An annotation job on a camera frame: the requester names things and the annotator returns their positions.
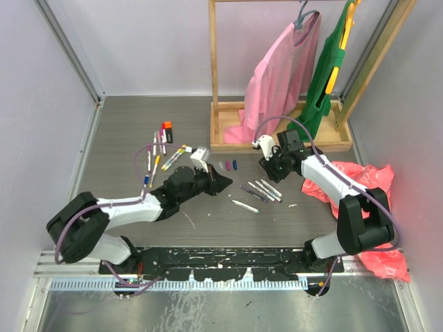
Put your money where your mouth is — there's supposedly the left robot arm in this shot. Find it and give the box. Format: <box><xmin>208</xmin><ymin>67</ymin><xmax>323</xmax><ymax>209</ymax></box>
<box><xmin>46</xmin><ymin>165</ymin><xmax>233</xmax><ymax>274</ymax></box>

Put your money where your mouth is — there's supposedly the blue band white pen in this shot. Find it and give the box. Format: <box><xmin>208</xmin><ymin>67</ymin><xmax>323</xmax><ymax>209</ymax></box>
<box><xmin>143</xmin><ymin>174</ymin><xmax>150</xmax><ymax>188</ymax></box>

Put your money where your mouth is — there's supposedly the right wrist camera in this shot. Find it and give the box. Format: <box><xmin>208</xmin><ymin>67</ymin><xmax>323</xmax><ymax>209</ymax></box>
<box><xmin>252</xmin><ymin>135</ymin><xmax>276</xmax><ymax>161</ymax></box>

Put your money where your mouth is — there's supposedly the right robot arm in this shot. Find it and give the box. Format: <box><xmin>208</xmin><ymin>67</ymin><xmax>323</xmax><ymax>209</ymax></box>
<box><xmin>252</xmin><ymin>130</ymin><xmax>395</xmax><ymax>273</ymax></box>

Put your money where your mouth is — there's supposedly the orange black highlighter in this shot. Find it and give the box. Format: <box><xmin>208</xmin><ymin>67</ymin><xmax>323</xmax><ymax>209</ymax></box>
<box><xmin>162</xmin><ymin>121</ymin><xmax>173</xmax><ymax>144</ymax></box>

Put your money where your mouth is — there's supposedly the pink t-shirt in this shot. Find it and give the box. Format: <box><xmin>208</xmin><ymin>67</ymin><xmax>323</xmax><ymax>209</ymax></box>
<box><xmin>224</xmin><ymin>10</ymin><xmax>321</xmax><ymax>144</ymax></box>

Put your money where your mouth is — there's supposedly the grey hanger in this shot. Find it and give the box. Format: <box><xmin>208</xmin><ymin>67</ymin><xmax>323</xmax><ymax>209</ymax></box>
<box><xmin>293</xmin><ymin>1</ymin><xmax>320</xmax><ymax>32</ymax></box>

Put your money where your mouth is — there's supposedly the green t-shirt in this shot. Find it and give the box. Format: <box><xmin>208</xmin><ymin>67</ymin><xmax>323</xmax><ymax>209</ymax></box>
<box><xmin>287</xmin><ymin>22</ymin><xmax>338</xmax><ymax>142</ymax></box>

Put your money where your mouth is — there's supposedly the white slotted cable duct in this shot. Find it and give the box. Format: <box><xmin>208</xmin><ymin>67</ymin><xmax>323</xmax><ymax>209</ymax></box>
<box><xmin>49</xmin><ymin>277</ymin><xmax>308</xmax><ymax>292</ymax></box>

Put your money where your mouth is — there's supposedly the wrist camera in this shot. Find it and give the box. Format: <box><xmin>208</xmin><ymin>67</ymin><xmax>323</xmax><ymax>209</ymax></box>
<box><xmin>252</xmin><ymin>135</ymin><xmax>276</xmax><ymax>161</ymax></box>
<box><xmin>190</xmin><ymin>147</ymin><xmax>210</xmax><ymax>173</ymax></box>

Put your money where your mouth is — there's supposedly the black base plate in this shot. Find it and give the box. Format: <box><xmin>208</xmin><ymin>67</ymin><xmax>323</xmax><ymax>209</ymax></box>
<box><xmin>111</xmin><ymin>247</ymin><xmax>334</xmax><ymax>282</ymax></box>

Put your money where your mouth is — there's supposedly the white pen teal tip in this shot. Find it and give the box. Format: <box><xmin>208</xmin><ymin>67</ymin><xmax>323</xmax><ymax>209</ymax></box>
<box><xmin>231</xmin><ymin>200</ymin><xmax>260</xmax><ymax>214</ymax></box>

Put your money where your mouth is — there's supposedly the blue cap white marker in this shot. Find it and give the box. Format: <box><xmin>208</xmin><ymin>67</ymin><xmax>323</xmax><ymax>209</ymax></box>
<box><xmin>255</xmin><ymin>180</ymin><xmax>282</xmax><ymax>203</ymax></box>

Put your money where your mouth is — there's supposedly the yellow cap white marker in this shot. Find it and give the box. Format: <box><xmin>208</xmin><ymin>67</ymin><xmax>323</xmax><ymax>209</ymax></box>
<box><xmin>161</xmin><ymin>145</ymin><xmax>187</xmax><ymax>171</ymax></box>

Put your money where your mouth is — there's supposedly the purple cap white marker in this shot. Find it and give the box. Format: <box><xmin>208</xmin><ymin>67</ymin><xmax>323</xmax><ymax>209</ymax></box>
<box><xmin>248</xmin><ymin>181</ymin><xmax>276</xmax><ymax>202</ymax></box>

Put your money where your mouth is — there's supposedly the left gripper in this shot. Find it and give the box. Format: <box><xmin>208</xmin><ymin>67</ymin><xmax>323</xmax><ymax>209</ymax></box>
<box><xmin>177</xmin><ymin>162</ymin><xmax>230</xmax><ymax>204</ymax></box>

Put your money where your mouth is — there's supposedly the magenta cap white pen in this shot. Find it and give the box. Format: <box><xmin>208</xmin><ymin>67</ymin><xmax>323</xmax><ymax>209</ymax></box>
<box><xmin>147</xmin><ymin>146</ymin><xmax>152</xmax><ymax>173</ymax></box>

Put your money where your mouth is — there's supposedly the dark purple pen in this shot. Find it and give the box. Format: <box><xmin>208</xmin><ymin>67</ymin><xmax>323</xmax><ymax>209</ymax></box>
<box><xmin>239</xmin><ymin>185</ymin><xmax>269</xmax><ymax>203</ymax></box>

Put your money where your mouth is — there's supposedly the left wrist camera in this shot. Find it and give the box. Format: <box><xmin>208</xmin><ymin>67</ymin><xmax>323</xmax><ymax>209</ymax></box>
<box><xmin>190</xmin><ymin>147</ymin><xmax>210</xmax><ymax>173</ymax></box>

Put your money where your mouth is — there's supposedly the grey white pen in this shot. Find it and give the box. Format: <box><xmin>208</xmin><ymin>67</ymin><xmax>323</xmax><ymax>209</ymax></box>
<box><xmin>152</xmin><ymin>131</ymin><xmax>157</xmax><ymax>156</ymax></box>

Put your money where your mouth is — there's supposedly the red plastic bag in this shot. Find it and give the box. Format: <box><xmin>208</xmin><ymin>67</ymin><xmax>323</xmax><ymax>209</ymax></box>
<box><xmin>301</xmin><ymin>161</ymin><xmax>410</xmax><ymax>283</ymax></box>

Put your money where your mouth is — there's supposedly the wooden clothes rack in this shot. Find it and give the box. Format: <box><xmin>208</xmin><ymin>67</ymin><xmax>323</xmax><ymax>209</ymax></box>
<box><xmin>207</xmin><ymin>0</ymin><xmax>418</xmax><ymax>155</ymax></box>

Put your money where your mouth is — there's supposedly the orange cap white pen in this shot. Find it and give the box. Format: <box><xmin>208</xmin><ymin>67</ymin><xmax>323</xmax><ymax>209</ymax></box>
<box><xmin>149</xmin><ymin>155</ymin><xmax>161</xmax><ymax>188</ymax></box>

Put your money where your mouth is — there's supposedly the yellow hanger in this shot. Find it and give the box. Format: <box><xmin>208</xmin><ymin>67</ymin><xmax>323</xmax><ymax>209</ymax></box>
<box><xmin>325</xmin><ymin>0</ymin><xmax>361</xmax><ymax>95</ymax></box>

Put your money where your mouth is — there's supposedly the pink white pen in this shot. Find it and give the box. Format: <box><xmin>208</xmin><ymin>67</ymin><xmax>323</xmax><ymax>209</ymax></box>
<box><xmin>156</xmin><ymin>131</ymin><xmax>165</xmax><ymax>156</ymax></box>

